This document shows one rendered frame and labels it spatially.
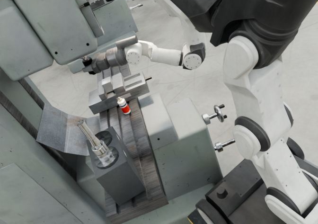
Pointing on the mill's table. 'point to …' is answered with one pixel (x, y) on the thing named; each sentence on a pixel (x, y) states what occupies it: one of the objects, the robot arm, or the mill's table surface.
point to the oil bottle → (123, 106)
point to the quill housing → (57, 21)
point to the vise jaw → (118, 83)
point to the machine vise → (138, 85)
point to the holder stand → (116, 168)
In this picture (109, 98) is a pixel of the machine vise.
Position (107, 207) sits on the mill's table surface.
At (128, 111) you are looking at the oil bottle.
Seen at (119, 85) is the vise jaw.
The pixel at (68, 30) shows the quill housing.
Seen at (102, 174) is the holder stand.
